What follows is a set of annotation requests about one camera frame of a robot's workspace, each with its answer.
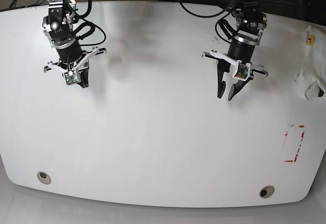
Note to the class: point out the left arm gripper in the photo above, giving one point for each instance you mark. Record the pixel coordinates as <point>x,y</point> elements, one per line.
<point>239,52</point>

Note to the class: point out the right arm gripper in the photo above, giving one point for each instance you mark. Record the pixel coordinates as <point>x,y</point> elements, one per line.
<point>75,61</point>

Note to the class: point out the white printed t-shirt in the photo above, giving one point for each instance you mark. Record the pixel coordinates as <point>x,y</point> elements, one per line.
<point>309,80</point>

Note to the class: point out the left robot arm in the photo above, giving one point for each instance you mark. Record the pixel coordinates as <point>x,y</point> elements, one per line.
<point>250,25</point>

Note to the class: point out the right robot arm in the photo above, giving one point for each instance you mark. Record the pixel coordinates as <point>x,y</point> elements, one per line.
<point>65,28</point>

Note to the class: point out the red tape rectangle marking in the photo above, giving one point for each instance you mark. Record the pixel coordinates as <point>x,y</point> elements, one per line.
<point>292,142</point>

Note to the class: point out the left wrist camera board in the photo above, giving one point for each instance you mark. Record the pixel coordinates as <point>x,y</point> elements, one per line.
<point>241,71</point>

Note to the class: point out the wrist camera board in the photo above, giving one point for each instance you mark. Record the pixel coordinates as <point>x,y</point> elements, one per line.
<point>241,71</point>
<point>70,78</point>

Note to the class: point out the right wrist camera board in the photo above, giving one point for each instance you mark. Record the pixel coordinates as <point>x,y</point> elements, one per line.
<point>70,78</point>

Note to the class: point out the left table cable grommet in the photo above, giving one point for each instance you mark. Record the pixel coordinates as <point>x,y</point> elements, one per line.
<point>44,178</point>

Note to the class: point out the table cable grommet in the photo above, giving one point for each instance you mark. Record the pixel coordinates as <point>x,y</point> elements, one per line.
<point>44,178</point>
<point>266,192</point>

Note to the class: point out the right table cable grommet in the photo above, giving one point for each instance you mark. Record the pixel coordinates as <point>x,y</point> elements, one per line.
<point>266,192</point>

